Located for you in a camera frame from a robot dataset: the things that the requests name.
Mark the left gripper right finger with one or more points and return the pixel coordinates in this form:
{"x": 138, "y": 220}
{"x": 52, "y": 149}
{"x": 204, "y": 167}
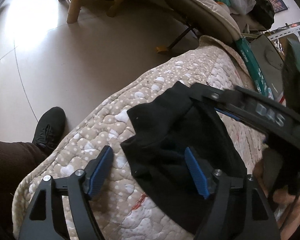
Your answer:
{"x": 238, "y": 208}

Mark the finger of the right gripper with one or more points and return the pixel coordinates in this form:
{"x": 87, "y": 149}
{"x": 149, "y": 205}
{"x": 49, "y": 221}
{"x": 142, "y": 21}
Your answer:
{"x": 218, "y": 99}

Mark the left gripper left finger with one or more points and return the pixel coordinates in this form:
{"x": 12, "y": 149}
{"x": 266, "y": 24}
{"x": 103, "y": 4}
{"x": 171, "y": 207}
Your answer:
{"x": 45, "y": 218}

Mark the black pants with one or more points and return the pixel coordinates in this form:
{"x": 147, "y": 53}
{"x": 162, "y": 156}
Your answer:
{"x": 164, "y": 128}

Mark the green long cardboard box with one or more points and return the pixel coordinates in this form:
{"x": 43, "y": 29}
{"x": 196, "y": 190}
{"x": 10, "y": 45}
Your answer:
{"x": 244, "y": 50}

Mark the grey laptop bag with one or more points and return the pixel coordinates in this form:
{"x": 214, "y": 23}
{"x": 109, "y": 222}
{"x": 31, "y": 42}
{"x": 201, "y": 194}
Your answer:
{"x": 270, "y": 63}

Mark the brown trouser leg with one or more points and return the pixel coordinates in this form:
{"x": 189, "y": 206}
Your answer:
{"x": 17, "y": 159}

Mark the heart pattern quilted bedspread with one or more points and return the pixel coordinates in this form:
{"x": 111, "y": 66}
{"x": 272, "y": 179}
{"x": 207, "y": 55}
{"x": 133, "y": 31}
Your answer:
{"x": 122, "y": 209}

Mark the beige padded lounger cushion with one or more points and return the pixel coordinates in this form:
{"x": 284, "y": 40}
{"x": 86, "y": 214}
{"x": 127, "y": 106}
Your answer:
{"x": 208, "y": 17}

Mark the black shoe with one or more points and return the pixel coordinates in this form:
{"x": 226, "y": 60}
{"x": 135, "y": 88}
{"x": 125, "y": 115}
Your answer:
{"x": 50, "y": 129}

